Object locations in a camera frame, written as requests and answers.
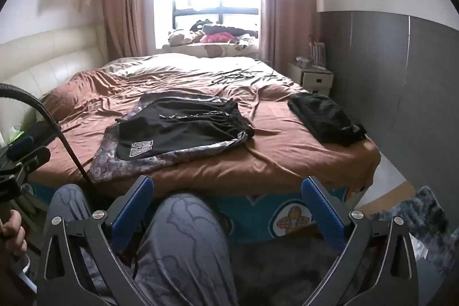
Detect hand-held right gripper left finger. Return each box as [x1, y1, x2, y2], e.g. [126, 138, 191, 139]
[39, 176, 155, 306]

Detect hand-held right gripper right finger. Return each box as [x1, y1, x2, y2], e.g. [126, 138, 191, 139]
[300, 177, 421, 306]

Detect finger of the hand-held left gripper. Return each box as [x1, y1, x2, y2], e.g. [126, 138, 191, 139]
[8, 120, 60, 158]
[17, 147, 51, 172]

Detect grey paisley pants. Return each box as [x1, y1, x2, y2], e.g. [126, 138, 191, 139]
[89, 93, 248, 185]

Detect black pants pile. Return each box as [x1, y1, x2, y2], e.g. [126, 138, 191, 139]
[288, 93, 367, 148]

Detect black pants with white print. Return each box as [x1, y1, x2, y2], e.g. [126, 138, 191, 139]
[115, 99, 255, 160]

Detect person's left hand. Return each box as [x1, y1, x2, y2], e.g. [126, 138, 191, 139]
[0, 210, 27, 258]

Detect brown cardboard sheet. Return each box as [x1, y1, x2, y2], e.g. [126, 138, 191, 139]
[359, 180, 420, 215]

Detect cream padded headboard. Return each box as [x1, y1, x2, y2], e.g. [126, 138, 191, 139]
[0, 24, 110, 152]

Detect white nightstand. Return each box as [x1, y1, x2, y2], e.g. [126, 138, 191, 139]
[288, 62, 334, 97]

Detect pink striped box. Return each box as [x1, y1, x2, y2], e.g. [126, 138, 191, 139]
[310, 42, 327, 66]

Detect white brown plush dog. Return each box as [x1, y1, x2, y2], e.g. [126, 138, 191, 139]
[168, 29, 196, 46]

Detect small white plush toy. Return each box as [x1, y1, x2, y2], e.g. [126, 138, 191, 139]
[233, 34, 259, 49]

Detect pink plush toy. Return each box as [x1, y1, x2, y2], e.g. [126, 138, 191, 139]
[200, 33, 234, 44]

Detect black cable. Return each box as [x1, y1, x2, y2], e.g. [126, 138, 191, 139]
[0, 84, 99, 206]

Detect tangled black cables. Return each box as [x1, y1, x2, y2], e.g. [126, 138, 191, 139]
[211, 60, 277, 84]

